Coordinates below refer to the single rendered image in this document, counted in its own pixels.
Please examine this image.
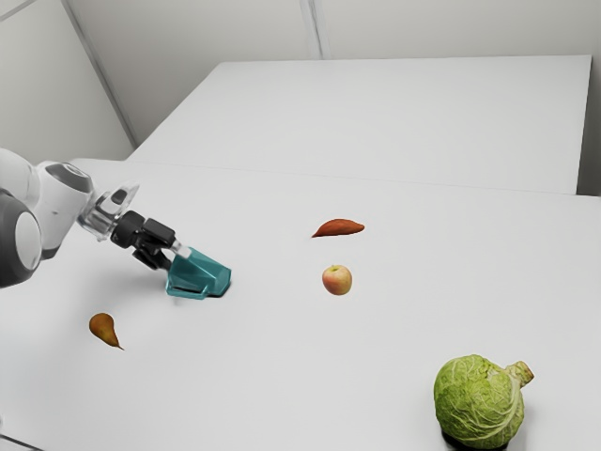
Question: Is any orange sweet potato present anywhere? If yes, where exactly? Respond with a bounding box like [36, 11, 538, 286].
[311, 218, 366, 240]

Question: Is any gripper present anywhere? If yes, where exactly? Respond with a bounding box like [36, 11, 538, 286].
[110, 210, 193, 272]

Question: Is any green cabbage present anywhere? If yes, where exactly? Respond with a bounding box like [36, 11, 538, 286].
[433, 354, 535, 448]

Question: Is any brown pear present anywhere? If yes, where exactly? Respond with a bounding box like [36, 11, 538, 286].
[88, 312, 126, 351]

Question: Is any teal faceted mug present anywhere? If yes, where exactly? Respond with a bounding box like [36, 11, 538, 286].
[165, 246, 234, 301]

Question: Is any red yellow apple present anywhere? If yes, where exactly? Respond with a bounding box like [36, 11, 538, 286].
[321, 264, 353, 297]

